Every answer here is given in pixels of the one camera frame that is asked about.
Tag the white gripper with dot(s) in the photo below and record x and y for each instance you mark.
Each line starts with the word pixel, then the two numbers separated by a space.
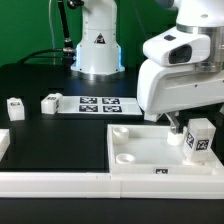
pixel 182 71

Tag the white square table top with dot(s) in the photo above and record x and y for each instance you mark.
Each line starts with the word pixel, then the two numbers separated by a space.
pixel 143 149

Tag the white front fence bar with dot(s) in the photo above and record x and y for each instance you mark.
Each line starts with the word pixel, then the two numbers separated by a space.
pixel 94 185

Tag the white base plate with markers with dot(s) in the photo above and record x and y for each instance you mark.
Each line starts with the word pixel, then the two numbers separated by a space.
pixel 99 106

